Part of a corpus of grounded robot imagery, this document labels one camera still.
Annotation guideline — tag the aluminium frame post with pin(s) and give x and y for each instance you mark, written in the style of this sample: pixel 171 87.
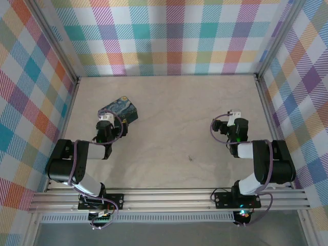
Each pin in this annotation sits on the aluminium frame post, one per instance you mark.
pixel 56 41
pixel 278 41

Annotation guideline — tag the left controller board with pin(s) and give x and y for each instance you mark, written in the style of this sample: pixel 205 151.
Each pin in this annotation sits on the left controller board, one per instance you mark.
pixel 101 217

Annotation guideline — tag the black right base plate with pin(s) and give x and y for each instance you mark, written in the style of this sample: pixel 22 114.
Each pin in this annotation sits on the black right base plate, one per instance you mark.
pixel 223 201

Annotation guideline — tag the right controller board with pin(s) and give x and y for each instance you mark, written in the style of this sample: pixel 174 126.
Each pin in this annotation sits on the right controller board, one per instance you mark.
pixel 243 216

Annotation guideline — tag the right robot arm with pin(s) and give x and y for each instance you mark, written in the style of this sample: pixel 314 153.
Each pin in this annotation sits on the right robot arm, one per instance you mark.
pixel 279 164

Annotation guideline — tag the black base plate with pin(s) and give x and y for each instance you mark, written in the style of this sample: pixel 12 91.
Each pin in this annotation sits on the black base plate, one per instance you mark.
pixel 223 201
pixel 118 201

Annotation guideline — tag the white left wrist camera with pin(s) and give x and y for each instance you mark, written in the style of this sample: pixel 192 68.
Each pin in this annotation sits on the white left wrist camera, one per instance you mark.
pixel 106 117

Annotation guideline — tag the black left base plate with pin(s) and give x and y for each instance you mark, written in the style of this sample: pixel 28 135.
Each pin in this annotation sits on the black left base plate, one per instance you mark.
pixel 118 201

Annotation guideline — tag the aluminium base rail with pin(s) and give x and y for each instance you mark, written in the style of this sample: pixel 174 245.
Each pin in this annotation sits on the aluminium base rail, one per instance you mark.
pixel 166 198

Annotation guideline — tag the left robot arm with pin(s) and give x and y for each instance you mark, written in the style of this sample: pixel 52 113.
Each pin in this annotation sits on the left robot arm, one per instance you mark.
pixel 77 164

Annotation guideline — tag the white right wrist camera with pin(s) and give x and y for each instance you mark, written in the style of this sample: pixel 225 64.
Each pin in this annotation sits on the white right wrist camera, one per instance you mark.
pixel 234 114

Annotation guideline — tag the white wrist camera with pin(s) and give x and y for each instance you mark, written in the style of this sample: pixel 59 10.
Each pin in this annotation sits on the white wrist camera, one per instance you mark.
pixel 234 114
pixel 106 117

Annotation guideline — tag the controller board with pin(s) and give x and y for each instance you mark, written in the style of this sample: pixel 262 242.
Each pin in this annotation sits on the controller board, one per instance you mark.
pixel 243 216
pixel 101 217

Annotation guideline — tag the aluminium side rail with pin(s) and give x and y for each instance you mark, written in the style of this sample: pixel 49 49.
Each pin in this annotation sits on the aluminium side rail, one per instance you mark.
pixel 70 107
pixel 266 107

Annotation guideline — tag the starry night print box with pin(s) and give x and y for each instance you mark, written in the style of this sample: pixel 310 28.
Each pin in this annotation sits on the starry night print box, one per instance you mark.
pixel 120 106

